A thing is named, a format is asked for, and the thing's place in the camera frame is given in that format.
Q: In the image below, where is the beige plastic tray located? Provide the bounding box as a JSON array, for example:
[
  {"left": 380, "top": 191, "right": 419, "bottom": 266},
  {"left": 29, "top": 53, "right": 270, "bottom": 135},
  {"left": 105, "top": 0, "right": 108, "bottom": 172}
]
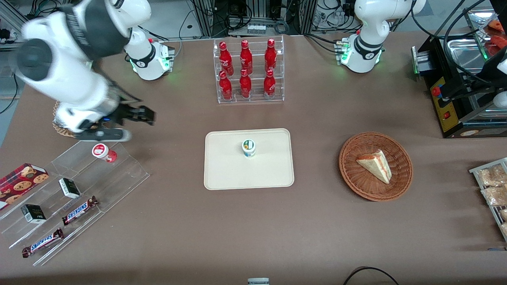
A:
[{"left": 204, "top": 128, "right": 295, "bottom": 191}]

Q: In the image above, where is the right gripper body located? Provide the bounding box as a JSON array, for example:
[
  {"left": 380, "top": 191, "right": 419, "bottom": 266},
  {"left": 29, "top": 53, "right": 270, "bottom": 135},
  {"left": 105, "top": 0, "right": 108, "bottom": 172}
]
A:
[{"left": 55, "top": 100, "right": 128, "bottom": 133}]

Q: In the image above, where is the clear acrylic stepped display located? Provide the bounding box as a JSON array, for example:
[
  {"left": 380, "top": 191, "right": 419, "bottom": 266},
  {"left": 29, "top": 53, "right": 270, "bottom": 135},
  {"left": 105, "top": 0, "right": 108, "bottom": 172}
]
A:
[{"left": 0, "top": 126, "right": 151, "bottom": 267}]

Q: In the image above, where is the small black box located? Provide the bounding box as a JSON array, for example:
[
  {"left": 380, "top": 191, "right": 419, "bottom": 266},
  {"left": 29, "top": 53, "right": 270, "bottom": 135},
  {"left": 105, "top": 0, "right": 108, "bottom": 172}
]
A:
[
  {"left": 58, "top": 178, "right": 81, "bottom": 199},
  {"left": 21, "top": 204, "right": 47, "bottom": 224}
]

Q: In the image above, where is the clear bag of snacks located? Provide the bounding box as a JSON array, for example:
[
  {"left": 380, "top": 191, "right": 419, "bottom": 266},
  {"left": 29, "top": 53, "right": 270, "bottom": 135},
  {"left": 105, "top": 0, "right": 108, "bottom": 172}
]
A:
[
  {"left": 476, "top": 164, "right": 507, "bottom": 187},
  {"left": 481, "top": 185, "right": 507, "bottom": 207}
]

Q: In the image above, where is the red lid yogurt cup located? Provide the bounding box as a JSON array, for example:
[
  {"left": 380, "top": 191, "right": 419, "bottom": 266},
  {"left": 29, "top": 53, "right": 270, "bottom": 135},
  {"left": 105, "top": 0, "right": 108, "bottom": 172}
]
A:
[{"left": 92, "top": 143, "right": 118, "bottom": 163}]

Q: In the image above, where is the black cable loop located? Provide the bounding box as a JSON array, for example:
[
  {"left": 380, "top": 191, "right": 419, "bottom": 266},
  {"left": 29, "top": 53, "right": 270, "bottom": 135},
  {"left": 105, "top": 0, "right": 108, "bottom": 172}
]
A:
[{"left": 342, "top": 266, "right": 401, "bottom": 285}]

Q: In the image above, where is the light wicker basket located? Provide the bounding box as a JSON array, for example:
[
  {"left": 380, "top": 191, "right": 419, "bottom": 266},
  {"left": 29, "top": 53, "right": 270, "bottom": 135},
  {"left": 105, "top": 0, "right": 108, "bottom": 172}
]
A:
[{"left": 52, "top": 101, "right": 76, "bottom": 138}]

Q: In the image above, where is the black fryer machine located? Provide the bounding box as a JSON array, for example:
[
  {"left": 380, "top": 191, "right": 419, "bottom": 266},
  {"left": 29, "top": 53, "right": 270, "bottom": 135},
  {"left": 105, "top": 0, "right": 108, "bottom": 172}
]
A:
[{"left": 411, "top": 7, "right": 507, "bottom": 139}]

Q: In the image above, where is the clear acrylic bottle rack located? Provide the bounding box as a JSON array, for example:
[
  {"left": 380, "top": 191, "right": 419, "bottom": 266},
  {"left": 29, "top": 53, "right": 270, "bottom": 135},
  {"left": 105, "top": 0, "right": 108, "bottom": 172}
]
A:
[{"left": 213, "top": 35, "right": 285, "bottom": 105}]

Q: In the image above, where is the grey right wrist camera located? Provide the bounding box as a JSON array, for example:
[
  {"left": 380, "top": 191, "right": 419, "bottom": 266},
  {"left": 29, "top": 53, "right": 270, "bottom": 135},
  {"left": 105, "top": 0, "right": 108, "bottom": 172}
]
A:
[{"left": 73, "top": 128, "right": 132, "bottom": 143}]

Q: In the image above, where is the Snickers bar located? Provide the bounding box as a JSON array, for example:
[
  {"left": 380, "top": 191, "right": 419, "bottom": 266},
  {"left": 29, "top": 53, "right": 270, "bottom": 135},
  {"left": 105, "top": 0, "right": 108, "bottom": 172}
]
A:
[
  {"left": 62, "top": 196, "right": 99, "bottom": 226},
  {"left": 21, "top": 228, "right": 65, "bottom": 258}
]

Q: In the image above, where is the red tartan cookie box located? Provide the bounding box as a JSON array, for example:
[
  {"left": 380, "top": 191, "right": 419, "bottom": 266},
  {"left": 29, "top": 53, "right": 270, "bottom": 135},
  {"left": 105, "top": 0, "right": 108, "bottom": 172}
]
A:
[{"left": 0, "top": 163, "right": 50, "bottom": 211}]

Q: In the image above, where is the brown round wicker basket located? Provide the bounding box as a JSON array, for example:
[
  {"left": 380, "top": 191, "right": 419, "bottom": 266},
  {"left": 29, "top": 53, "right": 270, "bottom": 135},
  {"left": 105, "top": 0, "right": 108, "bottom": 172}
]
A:
[{"left": 339, "top": 132, "right": 414, "bottom": 202}]

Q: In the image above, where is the red cola bottle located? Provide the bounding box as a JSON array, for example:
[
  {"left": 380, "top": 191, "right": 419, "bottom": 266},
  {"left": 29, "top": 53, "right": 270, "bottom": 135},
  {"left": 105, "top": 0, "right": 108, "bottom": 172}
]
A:
[
  {"left": 240, "top": 40, "right": 254, "bottom": 75},
  {"left": 239, "top": 69, "right": 253, "bottom": 99},
  {"left": 219, "top": 71, "right": 233, "bottom": 101},
  {"left": 264, "top": 38, "right": 278, "bottom": 73},
  {"left": 219, "top": 42, "right": 234, "bottom": 76},
  {"left": 263, "top": 70, "right": 276, "bottom": 100}
]

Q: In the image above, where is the wire rack tray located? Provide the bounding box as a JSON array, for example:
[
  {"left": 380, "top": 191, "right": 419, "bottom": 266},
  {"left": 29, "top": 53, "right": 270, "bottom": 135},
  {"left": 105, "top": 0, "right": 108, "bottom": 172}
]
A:
[{"left": 469, "top": 157, "right": 507, "bottom": 242}]

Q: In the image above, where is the wrapped triangle sandwich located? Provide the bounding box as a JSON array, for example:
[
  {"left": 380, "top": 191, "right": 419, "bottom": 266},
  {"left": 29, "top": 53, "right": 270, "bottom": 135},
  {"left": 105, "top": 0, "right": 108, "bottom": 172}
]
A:
[{"left": 356, "top": 149, "right": 393, "bottom": 184}]

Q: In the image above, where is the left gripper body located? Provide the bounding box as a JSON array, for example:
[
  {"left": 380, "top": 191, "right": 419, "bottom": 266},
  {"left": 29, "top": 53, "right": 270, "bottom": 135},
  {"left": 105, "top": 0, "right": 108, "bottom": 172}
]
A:
[{"left": 456, "top": 73, "right": 507, "bottom": 101}]

